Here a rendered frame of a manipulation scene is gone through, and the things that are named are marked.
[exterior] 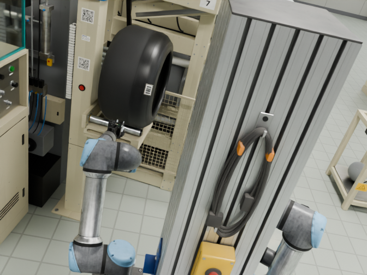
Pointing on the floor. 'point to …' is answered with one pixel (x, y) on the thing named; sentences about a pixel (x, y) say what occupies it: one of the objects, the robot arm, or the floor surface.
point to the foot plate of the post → (65, 210)
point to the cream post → (83, 95)
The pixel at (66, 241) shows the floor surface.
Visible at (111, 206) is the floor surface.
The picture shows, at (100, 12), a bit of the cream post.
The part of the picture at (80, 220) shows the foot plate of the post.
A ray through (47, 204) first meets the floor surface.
